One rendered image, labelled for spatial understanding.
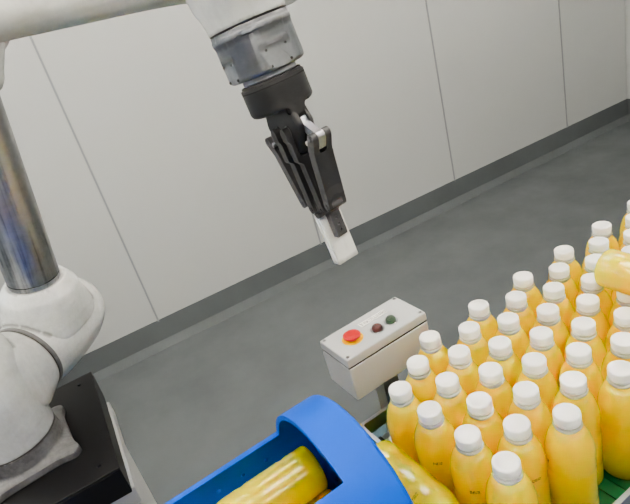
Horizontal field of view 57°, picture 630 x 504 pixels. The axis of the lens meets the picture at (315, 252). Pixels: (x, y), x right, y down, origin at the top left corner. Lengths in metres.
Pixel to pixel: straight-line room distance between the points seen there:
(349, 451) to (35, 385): 0.66
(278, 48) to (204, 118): 2.78
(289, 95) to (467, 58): 3.71
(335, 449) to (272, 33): 0.50
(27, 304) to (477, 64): 3.64
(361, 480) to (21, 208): 0.77
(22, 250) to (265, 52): 0.72
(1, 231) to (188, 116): 2.30
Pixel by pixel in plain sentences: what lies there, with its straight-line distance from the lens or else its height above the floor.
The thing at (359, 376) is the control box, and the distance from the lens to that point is 1.15.
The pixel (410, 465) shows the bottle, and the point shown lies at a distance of 0.99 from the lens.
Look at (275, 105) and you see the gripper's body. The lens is 0.64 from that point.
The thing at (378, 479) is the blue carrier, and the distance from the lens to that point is 0.77.
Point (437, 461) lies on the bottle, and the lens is 1.00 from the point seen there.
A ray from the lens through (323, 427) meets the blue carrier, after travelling 0.79.
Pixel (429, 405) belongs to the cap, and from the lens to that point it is 0.97.
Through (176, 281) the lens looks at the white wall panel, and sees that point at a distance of 3.57.
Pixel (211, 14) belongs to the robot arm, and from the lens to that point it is 0.64.
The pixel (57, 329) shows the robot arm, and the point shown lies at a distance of 1.26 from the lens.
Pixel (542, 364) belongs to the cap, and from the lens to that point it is 1.02.
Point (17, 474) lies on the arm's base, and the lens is 1.26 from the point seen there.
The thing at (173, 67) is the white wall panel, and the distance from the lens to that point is 3.35.
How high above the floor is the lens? 1.76
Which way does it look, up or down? 25 degrees down
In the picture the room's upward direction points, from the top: 16 degrees counter-clockwise
